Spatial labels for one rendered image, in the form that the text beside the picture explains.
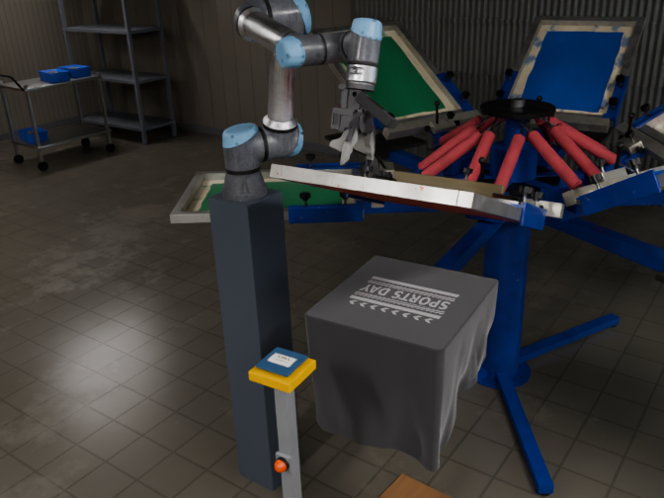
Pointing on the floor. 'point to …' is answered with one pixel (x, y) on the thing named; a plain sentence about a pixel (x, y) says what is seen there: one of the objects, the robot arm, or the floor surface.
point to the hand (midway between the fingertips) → (358, 167)
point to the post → (287, 420)
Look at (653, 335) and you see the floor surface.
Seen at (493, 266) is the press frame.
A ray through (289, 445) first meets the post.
